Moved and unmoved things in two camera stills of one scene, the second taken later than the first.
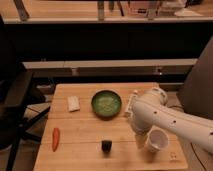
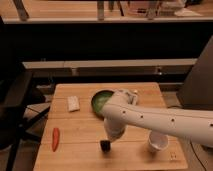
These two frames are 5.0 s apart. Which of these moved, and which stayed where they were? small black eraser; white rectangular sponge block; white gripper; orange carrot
Moved: white gripper
Stayed: white rectangular sponge block; small black eraser; orange carrot
